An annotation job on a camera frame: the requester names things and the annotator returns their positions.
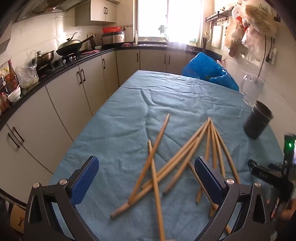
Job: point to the red plastic basin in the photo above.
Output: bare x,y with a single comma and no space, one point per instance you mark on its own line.
111,29

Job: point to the beige lower kitchen cabinets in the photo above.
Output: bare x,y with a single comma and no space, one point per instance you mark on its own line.
57,104

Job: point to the steel pot with lid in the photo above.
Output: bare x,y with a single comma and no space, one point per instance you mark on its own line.
46,58

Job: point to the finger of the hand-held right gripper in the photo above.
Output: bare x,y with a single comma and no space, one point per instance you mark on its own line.
263,172

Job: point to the short beige wall cabinet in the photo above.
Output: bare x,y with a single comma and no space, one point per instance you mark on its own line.
99,11

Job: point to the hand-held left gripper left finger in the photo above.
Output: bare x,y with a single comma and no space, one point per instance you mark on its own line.
85,180

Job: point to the black kitchen countertop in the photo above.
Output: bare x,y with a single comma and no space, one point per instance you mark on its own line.
107,48

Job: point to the white bowl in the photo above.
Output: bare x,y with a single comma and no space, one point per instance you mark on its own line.
14,96

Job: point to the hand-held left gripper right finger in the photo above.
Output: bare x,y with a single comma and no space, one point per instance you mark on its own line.
208,180

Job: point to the gas stove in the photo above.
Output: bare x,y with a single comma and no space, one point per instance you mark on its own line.
67,59

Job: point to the brown hanging bag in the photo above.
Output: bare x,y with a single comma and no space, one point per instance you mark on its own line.
233,39

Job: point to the printed hanging plastic bag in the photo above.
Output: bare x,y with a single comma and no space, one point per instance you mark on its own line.
259,18

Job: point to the brown sauce bottle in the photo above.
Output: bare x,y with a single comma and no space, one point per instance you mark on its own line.
12,77

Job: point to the blue towel tablecloth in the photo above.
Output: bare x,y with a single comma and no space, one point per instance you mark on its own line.
115,129

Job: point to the white wall outlet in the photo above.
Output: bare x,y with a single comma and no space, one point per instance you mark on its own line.
272,55

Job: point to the bunch of wooden chopsticks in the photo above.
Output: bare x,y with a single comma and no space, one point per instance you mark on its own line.
157,139

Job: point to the clear pinkish hanging bag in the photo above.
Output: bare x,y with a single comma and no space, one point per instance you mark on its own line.
252,44

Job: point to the raw meat piece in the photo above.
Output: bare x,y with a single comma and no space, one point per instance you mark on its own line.
89,52
126,44

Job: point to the countertop chopstick container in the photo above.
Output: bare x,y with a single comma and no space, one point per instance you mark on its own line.
204,44

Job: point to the kitchen window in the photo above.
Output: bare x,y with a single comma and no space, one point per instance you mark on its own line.
152,18

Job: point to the black wall rack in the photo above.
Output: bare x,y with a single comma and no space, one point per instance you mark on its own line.
217,16

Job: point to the clear glass mug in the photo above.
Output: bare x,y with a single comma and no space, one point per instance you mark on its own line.
251,90

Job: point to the person's right hand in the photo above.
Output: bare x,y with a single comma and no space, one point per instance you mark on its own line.
287,213

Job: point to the silver rice cooker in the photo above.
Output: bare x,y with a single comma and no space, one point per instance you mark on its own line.
113,38

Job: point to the red sauce jar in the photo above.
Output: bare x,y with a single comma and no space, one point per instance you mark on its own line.
4,100

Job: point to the black wok with lid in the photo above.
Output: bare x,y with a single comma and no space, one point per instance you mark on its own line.
69,46

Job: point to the dark perforated utensil holder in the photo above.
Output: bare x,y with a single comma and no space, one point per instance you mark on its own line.
255,122

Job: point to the range hood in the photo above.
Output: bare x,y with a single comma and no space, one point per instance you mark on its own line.
46,7

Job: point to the white bottle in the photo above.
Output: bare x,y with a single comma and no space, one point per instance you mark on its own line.
135,38

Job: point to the clear plastic bag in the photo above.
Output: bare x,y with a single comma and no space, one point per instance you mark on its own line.
26,75

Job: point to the hanging cutting board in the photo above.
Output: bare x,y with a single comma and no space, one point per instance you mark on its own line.
217,37

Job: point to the cardboard box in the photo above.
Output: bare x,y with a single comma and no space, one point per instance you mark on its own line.
18,217

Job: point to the blue plastic bag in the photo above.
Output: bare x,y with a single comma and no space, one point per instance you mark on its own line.
208,69

